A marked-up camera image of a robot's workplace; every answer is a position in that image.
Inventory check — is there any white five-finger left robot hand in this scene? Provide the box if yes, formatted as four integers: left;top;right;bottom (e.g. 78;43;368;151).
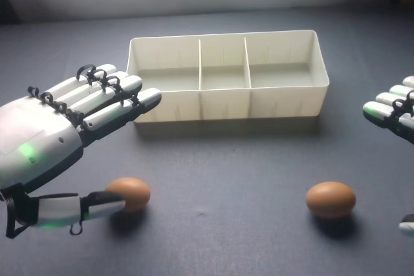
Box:
0;63;162;240

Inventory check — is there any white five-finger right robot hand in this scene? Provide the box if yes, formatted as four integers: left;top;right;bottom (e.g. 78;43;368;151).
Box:
362;75;414;233

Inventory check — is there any brown egg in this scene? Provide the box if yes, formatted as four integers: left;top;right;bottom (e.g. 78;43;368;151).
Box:
305;181;357;219
105;177;151;214

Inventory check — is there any white three-compartment tray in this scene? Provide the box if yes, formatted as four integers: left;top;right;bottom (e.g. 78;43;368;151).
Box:
126;29;330;124

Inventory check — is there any grey table cloth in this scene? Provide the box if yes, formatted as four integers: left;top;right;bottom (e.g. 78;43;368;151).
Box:
0;7;414;276

